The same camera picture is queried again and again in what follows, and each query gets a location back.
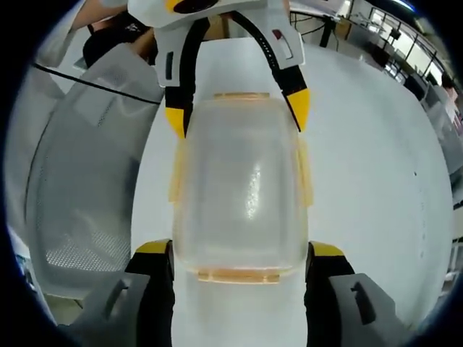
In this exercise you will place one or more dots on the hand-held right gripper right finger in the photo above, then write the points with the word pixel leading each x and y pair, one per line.
pixel 325 289

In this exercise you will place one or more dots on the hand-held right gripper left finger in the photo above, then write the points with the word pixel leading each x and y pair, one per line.
pixel 152 289

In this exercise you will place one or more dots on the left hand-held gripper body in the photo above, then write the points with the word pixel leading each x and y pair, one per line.
pixel 235 9

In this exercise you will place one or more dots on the clear plastic food container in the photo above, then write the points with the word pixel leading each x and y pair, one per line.
pixel 238 173

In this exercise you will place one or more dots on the brown cardboard box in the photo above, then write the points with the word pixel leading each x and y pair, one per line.
pixel 217 29

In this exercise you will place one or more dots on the folding table with black legs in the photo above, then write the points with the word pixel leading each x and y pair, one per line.
pixel 327 29

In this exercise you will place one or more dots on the person's black shirt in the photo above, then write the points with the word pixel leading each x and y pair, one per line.
pixel 108 41

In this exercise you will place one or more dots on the grey mesh chair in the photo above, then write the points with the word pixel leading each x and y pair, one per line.
pixel 79 188

